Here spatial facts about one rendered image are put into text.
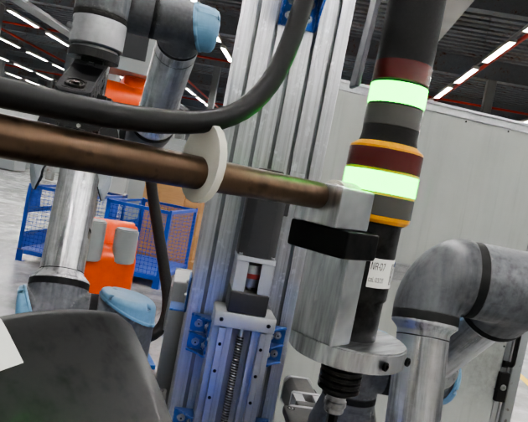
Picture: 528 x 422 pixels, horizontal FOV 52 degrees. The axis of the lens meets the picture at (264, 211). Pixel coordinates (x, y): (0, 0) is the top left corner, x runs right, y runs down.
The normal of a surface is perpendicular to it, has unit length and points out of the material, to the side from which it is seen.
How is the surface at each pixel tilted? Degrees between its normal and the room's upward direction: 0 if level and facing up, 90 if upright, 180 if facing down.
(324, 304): 90
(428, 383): 75
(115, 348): 35
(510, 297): 98
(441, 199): 90
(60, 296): 67
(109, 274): 90
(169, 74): 151
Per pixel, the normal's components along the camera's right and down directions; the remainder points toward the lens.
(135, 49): 0.39, 0.12
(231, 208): 0.12, 0.07
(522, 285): 0.04, -0.15
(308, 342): -0.74, -0.11
